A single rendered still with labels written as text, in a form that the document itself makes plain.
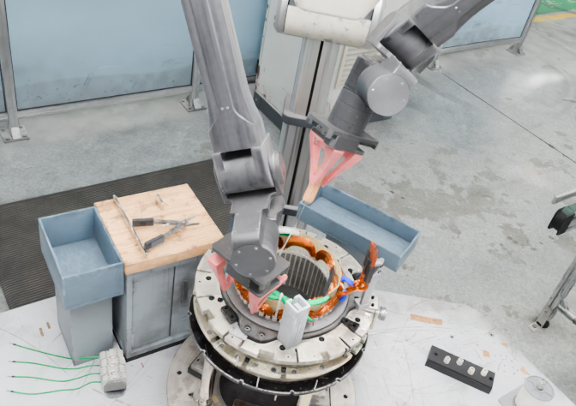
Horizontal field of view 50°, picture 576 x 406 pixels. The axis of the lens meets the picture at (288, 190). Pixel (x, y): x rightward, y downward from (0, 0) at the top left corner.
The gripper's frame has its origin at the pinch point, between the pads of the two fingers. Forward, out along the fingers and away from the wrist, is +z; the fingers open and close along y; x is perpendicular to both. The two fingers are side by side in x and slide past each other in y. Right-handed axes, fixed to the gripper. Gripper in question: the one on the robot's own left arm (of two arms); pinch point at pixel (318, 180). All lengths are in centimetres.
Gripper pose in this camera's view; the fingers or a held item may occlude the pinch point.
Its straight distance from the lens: 94.3
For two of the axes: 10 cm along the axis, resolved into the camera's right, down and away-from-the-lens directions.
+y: 7.7, 1.3, 6.3
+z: -4.1, 8.6, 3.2
